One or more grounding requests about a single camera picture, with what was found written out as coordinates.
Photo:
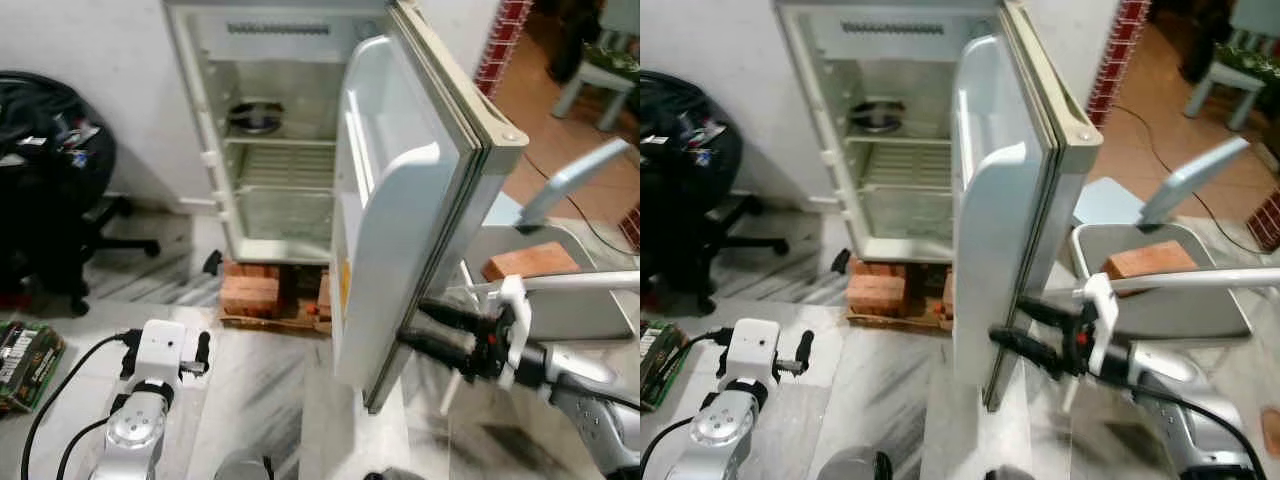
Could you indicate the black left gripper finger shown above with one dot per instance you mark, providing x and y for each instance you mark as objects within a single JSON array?
[
  {"x": 203, "y": 347},
  {"x": 804, "y": 346}
]

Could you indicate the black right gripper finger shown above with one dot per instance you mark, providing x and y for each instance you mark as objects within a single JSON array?
[
  {"x": 450, "y": 316},
  {"x": 1025, "y": 350},
  {"x": 435, "y": 350},
  {"x": 1043, "y": 313}
]

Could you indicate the grey fridge door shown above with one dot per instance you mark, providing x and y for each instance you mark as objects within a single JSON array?
[
  {"x": 1000, "y": 200},
  {"x": 400, "y": 200}
]

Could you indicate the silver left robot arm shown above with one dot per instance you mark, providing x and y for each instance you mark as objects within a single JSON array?
[
  {"x": 720, "y": 430},
  {"x": 130, "y": 430}
]

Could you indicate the small black floor object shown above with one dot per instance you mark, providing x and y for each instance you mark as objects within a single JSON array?
[
  {"x": 212, "y": 263},
  {"x": 840, "y": 262}
]

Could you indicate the white plastic chair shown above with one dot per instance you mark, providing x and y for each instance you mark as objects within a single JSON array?
[
  {"x": 1190, "y": 315},
  {"x": 580, "y": 310}
]

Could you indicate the yellow orange packet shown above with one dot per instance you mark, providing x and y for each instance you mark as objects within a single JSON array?
[{"x": 345, "y": 285}]

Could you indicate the grey left robot leg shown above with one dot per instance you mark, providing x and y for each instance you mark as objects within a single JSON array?
[
  {"x": 855, "y": 468},
  {"x": 245, "y": 468}
]

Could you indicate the grey robot leg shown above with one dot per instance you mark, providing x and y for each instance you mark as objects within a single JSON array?
[
  {"x": 1010, "y": 475},
  {"x": 855, "y": 468},
  {"x": 395, "y": 475},
  {"x": 245, "y": 468}
]

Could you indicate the grey right robot leg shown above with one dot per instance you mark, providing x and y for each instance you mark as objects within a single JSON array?
[
  {"x": 1010, "y": 475},
  {"x": 395, "y": 475}
]

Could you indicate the green drink carton pack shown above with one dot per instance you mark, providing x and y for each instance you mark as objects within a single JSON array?
[
  {"x": 662, "y": 360},
  {"x": 30, "y": 360}
]

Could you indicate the clear crisper drawer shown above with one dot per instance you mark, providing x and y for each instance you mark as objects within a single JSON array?
[
  {"x": 905, "y": 215},
  {"x": 285, "y": 215}
]

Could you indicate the black office chair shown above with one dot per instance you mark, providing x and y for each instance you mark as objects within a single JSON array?
[
  {"x": 60, "y": 200},
  {"x": 690, "y": 200}
]

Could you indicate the light blue plastic chair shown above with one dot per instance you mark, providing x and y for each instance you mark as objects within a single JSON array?
[
  {"x": 580, "y": 175},
  {"x": 1195, "y": 175}
]

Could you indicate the black round bowl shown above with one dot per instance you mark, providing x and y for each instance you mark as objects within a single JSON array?
[
  {"x": 878, "y": 117},
  {"x": 255, "y": 118}
]

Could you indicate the black clothes pile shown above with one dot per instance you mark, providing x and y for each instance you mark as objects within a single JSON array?
[
  {"x": 680, "y": 110},
  {"x": 40, "y": 110}
]

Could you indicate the dark green pack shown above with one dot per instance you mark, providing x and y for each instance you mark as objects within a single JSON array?
[
  {"x": 1245, "y": 58},
  {"x": 615, "y": 58}
]

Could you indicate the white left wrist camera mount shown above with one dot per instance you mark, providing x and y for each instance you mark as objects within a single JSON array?
[
  {"x": 160, "y": 345},
  {"x": 752, "y": 345}
]

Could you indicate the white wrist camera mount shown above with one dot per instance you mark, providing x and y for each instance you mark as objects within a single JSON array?
[
  {"x": 160, "y": 345},
  {"x": 1100, "y": 300},
  {"x": 515, "y": 300},
  {"x": 752, "y": 345}
]

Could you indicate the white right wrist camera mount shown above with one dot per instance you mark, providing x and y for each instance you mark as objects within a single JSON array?
[
  {"x": 1100, "y": 300},
  {"x": 515, "y": 300}
]

